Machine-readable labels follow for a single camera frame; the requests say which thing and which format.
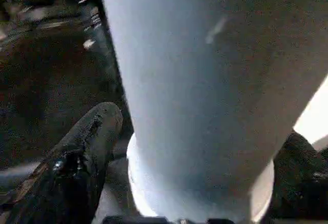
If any white plastic table leg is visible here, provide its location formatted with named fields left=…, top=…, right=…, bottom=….
left=97, top=0, right=328, bottom=224

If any white plastic table top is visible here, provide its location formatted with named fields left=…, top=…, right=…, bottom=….
left=293, top=74, right=328, bottom=153

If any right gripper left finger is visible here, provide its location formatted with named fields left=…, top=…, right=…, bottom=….
left=0, top=101, right=124, bottom=224

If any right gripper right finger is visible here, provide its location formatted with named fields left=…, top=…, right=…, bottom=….
left=268, top=129, right=328, bottom=224

